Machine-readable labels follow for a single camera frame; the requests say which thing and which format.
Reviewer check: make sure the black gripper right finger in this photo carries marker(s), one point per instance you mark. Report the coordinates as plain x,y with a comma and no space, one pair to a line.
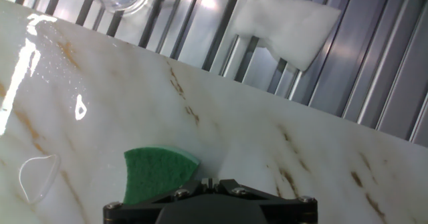
230,187

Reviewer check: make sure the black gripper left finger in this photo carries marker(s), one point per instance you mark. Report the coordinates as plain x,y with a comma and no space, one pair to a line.
197,187

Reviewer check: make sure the green scouring sponge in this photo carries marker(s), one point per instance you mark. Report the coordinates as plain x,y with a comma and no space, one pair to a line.
154,174

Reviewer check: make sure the marble pattern board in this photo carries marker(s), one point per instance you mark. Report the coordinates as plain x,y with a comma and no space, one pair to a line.
234,117

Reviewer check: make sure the white crumpled cloth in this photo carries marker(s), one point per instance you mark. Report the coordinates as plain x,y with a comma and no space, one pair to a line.
287,26

